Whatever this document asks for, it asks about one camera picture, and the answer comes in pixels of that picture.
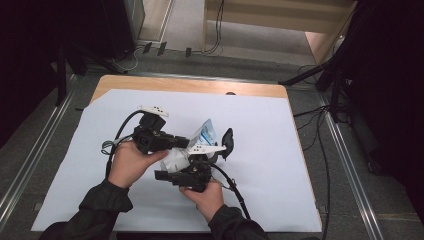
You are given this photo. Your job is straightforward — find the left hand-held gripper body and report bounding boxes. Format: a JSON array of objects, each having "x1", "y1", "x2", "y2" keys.
[{"x1": 132, "y1": 105, "x2": 176, "y2": 155}]

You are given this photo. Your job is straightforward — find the black curtain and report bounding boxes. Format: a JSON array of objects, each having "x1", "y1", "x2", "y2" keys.
[
  {"x1": 346, "y1": 0, "x2": 424, "y2": 228},
  {"x1": 0, "y1": 0, "x2": 104, "y2": 148}
]

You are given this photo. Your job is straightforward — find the black hanging cable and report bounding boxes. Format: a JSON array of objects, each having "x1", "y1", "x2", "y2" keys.
[{"x1": 186, "y1": 0, "x2": 225, "y2": 58}]

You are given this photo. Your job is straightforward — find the hand-held gripper cable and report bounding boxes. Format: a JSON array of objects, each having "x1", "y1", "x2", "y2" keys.
[
  {"x1": 101, "y1": 110, "x2": 146, "y2": 179},
  {"x1": 208, "y1": 163, "x2": 251, "y2": 220}
]

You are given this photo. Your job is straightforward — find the person's left hand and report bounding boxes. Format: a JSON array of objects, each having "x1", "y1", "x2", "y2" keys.
[{"x1": 107, "y1": 139, "x2": 169, "y2": 189}]

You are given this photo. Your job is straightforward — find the left hand-held gripper cable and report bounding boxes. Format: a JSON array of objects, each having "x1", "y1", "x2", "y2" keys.
[{"x1": 101, "y1": 110, "x2": 146, "y2": 179}]

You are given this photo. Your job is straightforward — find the white floor cable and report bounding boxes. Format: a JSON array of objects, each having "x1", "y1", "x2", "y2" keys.
[{"x1": 111, "y1": 46, "x2": 148, "y2": 73}]

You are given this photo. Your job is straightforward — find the person's right hand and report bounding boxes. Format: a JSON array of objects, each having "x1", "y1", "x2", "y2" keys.
[{"x1": 179, "y1": 181, "x2": 225, "y2": 224}]

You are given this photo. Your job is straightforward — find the white paper sheet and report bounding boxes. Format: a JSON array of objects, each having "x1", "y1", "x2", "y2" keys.
[{"x1": 31, "y1": 88, "x2": 323, "y2": 233}]

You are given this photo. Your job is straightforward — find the blue white refill pouch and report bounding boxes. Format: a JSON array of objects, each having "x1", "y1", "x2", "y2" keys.
[{"x1": 159, "y1": 118, "x2": 219, "y2": 174}]

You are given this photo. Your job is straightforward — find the person's black jacket torso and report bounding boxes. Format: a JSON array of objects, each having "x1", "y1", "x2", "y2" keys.
[{"x1": 116, "y1": 232, "x2": 321, "y2": 240}]

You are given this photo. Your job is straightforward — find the black stand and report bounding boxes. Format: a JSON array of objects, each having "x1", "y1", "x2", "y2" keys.
[
  {"x1": 54, "y1": 39, "x2": 129, "y2": 108},
  {"x1": 278, "y1": 33, "x2": 351, "y2": 123}
]

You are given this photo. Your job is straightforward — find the right hand-held gripper cable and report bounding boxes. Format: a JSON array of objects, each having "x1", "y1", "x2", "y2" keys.
[{"x1": 208, "y1": 163, "x2": 251, "y2": 220}]

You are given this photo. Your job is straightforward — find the black floor cables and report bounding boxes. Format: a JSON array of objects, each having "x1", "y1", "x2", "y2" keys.
[{"x1": 293, "y1": 104, "x2": 332, "y2": 240}]

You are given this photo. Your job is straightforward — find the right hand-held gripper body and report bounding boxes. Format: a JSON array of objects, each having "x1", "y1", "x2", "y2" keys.
[{"x1": 172, "y1": 144, "x2": 227, "y2": 193}]

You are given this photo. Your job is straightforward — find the metal floor rail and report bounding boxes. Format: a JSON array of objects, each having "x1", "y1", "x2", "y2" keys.
[
  {"x1": 316, "y1": 93, "x2": 384, "y2": 240},
  {"x1": 0, "y1": 74, "x2": 78, "y2": 231}
]

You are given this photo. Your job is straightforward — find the light wooden shelf unit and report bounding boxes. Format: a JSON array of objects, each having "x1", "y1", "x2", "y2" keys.
[{"x1": 202, "y1": 0, "x2": 358, "y2": 66}]

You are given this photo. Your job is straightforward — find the grey cabinet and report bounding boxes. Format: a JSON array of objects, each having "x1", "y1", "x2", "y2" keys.
[{"x1": 99, "y1": 0, "x2": 146, "y2": 59}]

